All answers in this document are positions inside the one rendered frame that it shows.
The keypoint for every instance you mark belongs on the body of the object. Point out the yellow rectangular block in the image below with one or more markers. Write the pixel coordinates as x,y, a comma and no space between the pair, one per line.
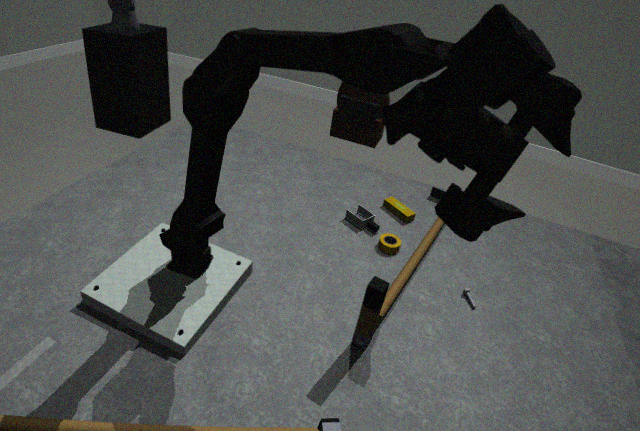
399,209

